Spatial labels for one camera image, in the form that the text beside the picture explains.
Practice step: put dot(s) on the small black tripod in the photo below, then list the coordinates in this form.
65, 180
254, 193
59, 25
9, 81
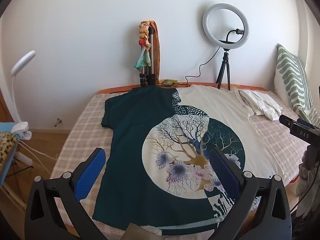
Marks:
225, 67

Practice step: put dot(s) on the leopard print fabric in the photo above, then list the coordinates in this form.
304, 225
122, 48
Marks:
7, 143

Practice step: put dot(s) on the green white tree print t-shirt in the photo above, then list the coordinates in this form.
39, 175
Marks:
158, 172

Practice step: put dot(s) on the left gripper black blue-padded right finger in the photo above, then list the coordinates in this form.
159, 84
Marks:
261, 209

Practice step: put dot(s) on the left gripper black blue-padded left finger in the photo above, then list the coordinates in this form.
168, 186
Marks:
42, 217

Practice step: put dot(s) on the pink white plaid bed blanket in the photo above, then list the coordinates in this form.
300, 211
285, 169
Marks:
88, 134

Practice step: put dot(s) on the silver folded tripod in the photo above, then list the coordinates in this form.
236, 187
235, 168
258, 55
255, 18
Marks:
147, 76

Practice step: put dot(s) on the orange patterned cloth strip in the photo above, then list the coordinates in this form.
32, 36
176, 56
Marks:
156, 52

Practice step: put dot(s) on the colourful scarf on tripod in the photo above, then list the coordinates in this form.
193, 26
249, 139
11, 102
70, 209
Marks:
144, 58

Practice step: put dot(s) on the white ring light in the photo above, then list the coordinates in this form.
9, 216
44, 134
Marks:
219, 19

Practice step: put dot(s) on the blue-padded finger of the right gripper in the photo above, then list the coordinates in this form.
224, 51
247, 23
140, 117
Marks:
287, 119

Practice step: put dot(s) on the orange bed sheet edge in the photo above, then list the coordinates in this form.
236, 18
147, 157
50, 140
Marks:
179, 85

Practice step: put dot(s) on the green white striped pillow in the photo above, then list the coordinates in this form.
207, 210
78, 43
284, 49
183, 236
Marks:
292, 86

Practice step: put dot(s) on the folded white garment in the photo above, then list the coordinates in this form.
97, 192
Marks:
258, 103

